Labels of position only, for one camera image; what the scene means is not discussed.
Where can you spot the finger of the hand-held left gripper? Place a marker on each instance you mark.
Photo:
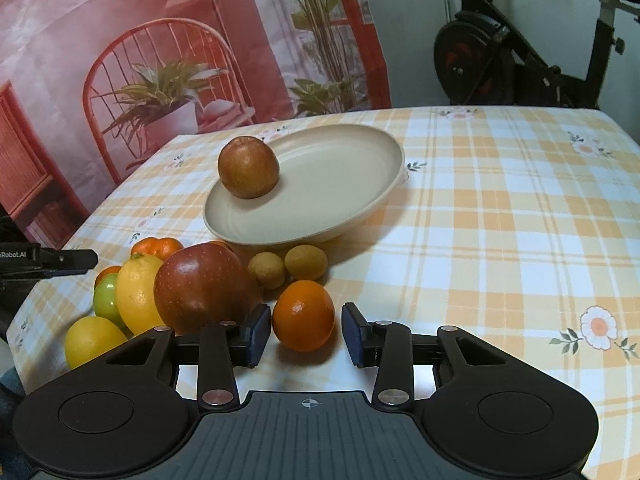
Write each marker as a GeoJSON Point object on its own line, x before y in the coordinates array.
{"type": "Point", "coordinates": [70, 261]}

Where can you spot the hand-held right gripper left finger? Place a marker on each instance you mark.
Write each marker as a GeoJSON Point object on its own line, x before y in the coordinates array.
{"type": "Point", "coordinates": [260, 334]}

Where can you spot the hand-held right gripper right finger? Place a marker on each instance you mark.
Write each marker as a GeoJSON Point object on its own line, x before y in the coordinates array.
{"type": "Point", "coordinates": [352, 335]}

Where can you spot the green apple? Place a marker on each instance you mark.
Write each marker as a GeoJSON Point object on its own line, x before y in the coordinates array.
{"type": "Point", "coordinates": [105, 301]}

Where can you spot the brown kiwi fruit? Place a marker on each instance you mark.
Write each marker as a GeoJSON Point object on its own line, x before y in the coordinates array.
{"type": "Point", "coordinates": [267, 270]}
{"type": "Point", "coordinates": [306, 261]}

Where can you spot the large yellow lemon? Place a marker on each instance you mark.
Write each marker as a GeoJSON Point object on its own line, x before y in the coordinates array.
{"type": "Point", "coordinates": [135, 295]}

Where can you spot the dark red apple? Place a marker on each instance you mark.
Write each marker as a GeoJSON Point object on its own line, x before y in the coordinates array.
{"type": "Point", "coordinates": [205, 285]}

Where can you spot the small yellow lemon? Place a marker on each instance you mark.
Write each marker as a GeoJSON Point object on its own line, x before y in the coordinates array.
{"type": "Point", "coordinates": [92, 342]}

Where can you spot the beige round plate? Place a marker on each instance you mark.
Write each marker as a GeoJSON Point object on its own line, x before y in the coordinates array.
{"type": "Point", "coordinates": [325, 185]}

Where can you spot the reddish brown apple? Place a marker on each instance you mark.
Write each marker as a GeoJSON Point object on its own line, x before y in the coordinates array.
{"type": "Point", "coordinates": [247, 170]}

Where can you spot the orange checked tablecloth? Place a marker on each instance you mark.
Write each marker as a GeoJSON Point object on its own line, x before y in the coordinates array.
{"type": "Point", "coordinates": [500, 235]}

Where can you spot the printed backdrop cloth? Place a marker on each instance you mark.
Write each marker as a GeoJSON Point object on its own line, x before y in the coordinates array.
{"type": "Point", "coordinates": [150, 10]}

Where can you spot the black exercise bike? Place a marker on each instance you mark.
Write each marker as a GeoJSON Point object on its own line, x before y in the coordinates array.
{"type": "Point", "coordinates": [475, 55]}

